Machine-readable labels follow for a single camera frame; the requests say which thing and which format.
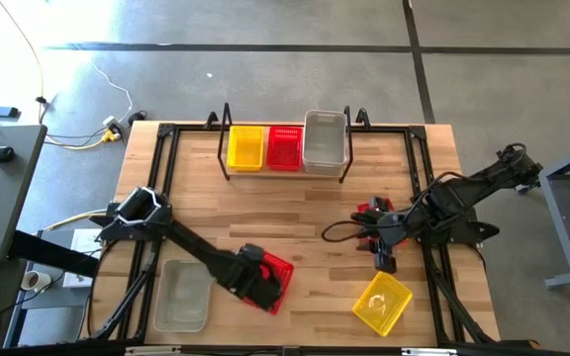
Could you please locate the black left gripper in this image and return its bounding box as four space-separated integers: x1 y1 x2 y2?
225 264 284 312

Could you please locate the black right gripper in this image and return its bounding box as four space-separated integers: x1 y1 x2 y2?
349 196 410 274

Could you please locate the red slotted plastic basket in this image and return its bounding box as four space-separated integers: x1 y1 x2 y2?
237 250 296 316
266 126 305 172
355 197 411 248

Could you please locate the yellow slotted plastic basket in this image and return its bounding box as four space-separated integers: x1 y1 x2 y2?
351 270 414 338
226 125 266 173

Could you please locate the clear plastic bin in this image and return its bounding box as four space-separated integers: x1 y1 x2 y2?
152 258 216 333

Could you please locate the large grey plastic bin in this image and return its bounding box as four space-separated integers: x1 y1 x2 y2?
302 109 350 178

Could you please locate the white flat box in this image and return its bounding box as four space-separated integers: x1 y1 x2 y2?
61 227 103 290

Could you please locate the white cup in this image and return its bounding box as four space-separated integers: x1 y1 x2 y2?
20 270 52 293

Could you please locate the white power strip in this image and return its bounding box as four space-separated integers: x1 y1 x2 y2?
102 115 124 144

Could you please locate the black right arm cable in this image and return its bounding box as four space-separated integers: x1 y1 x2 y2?
321 220 380 244

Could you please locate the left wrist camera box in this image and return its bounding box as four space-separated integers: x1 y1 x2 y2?
237 242 267 264

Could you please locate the black metal frame table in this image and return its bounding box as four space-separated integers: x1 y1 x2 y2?
217 102 355 185

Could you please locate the black aluminium rig frame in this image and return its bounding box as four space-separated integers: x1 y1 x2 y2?
86 109 502 356

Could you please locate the blue-grey metal table frame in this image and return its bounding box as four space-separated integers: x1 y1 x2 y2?
536 137 570 291

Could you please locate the yellow floor cable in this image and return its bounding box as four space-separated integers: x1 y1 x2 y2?
42 209 109 232
0 0 121 150

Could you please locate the white floor cable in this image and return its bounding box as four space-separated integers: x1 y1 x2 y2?
86 61 135 125

